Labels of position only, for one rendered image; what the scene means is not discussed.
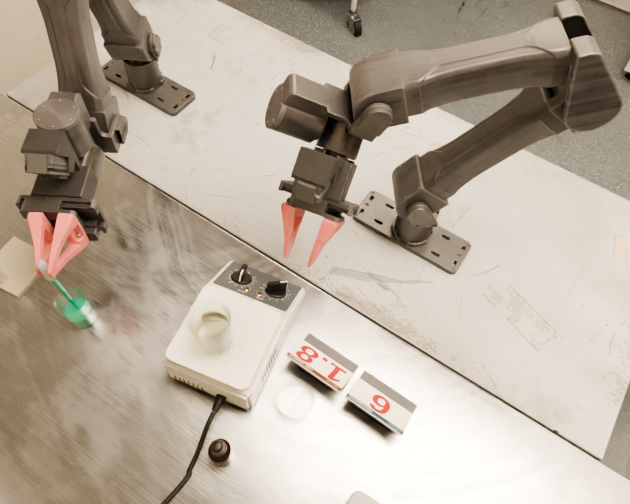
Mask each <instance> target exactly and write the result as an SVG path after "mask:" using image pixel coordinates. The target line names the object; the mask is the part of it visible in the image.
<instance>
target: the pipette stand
mask: <svg viewBox="0 0 630 504"><path fill-rule="evenodd" d="M37 278H38V275H37V274H36V273H35V259H34V247H33V246H31V245H29V244H28V243H26V242H24V241H22V240H20V239H18V238H16V237H13V238H12V239H11V240H10V241H9V242H8V243H7V244H6V245H5V246H4V247H3V248H2V249H1V250H0V289H2V290H4V291H6V292H8V293H10V294H12V295H13V296H15V297H17V298H19V299H20V298H21V296H22V295H23V294H24V293H25V292H26V291H27V290H28V289H29V287H30V286H31V285H32V284H33V283H34V282H35V281H36V280H37Z"/></svg>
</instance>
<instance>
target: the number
mask: <svg viewBox="0 0 630 504"><path fill-rule="evenodd" d="M350 395H352V396H353V397H355V398H356V399H358V400H359V401H360V402H362V403H363V404H365V405H366V406H368V407H369V408H371V409H372V410H373V411H375V412H376V413H378V414H379V415H381V416H382V417H384V418H385V419H387V420H388V421H389V422H391V423H392V424H394V425H395V426H397V427H398V428H400V429H401V430H402V431H403V429H404V427H405V425H406V423H407V421H408V419H409V417H410V414H409V413H407V412H406V411H404V410H403V409H401V408H400V407H398V406H397V405H395V404H394V403H392V402H391V401H389V400H388V399H386V398H385V397H383V396H382V395H381V394H379V393H378V392H376V391H375V390H373V389H372V388H370V387H369V386H367V385H366V384H364V383H363V382H361V381H359V382H358V383H357V385H356V386H355V387H354V388H353V390H352V391H351V392H350Z"/></svg>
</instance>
